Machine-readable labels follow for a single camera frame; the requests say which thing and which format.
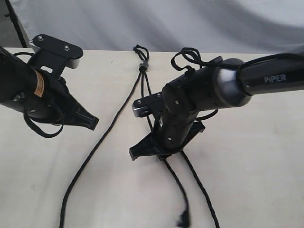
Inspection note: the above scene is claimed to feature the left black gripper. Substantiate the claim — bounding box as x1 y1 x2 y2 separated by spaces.
22 68 99 131

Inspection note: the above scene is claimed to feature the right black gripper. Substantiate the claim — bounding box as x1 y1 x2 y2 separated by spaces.
129 107 205 161

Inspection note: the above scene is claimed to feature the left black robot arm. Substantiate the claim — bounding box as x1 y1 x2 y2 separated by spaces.
0 46 99 138

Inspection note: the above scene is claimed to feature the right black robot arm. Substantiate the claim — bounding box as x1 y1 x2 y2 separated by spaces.
129 47 304 160

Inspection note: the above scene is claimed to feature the black stand pole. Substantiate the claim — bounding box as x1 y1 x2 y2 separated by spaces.
4 0 28 48

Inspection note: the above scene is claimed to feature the grey backdrop cloth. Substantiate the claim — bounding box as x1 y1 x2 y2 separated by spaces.
12 0 304 53

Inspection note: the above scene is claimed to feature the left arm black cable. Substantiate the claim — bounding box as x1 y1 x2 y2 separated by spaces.
13 52 65 139

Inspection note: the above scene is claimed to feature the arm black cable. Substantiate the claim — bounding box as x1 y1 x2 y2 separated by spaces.
13 52 65 139
170 47 223 124

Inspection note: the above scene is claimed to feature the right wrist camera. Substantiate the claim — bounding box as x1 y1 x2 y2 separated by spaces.
132 92 163 118

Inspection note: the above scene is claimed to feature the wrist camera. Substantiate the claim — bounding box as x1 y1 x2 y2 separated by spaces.
28 34 83 77
132 92 163 118

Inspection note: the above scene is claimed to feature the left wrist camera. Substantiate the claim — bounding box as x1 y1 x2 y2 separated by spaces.
28 34 83 77

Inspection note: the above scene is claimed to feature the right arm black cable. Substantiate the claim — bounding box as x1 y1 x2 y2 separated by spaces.
170 47 223 124

